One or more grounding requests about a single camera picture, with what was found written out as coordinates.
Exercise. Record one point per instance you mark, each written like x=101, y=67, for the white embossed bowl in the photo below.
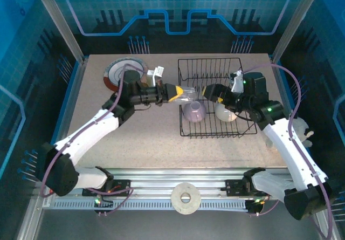
x=225, y=114

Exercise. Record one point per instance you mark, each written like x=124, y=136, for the clear drinking glass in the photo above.
x=192, y=95

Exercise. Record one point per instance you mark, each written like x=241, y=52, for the plate with striped red rim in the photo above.
x=109, y=83

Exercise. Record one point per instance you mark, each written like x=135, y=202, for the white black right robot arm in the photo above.
x=291, y=148

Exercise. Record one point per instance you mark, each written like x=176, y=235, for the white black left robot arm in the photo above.
x=89, y=132

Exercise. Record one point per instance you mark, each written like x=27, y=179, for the pale purple bowl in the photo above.
x=194, y=113

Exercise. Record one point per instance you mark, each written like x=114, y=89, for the grey tape roll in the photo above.
x=178, y=199

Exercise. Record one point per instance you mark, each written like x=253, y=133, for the white red label sticker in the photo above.
x=48, y=201

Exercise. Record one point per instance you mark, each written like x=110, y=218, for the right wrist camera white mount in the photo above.
x=237, y=83

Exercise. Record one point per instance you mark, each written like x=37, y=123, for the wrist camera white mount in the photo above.
x=237, y=83
x=155, y=74

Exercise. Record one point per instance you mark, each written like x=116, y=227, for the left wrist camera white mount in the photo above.
x=155, y=74

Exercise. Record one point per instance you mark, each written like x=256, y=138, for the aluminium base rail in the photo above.
x=161, y=175

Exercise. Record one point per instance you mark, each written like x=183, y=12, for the aluminium frame post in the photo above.
x=60, y=21
x=295, y=21

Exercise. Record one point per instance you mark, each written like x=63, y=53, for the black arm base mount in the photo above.
x=121, y=187
x=235, y=187

